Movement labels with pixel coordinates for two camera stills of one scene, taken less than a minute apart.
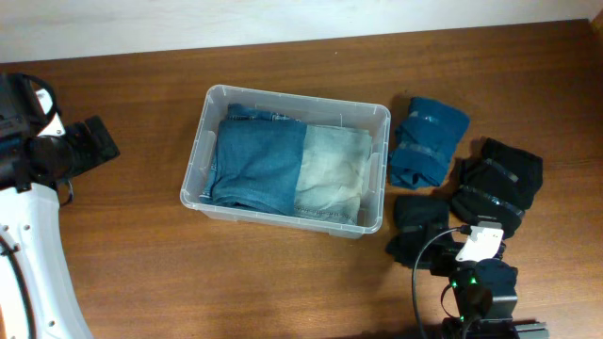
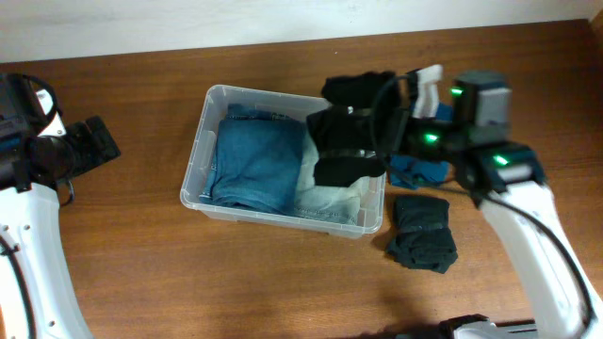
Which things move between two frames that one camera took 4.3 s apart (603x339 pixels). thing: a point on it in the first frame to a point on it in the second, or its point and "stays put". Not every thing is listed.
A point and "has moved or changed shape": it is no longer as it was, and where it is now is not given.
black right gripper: x=448 y=259 to x=405 y=141
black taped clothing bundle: x=499 y=184 has moved or changed shape
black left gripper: x=99 y=149 stays put
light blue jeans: x=332 y=169 stays put
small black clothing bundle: x=416 y=217 stays put
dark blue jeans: x=259 y=159 stays put
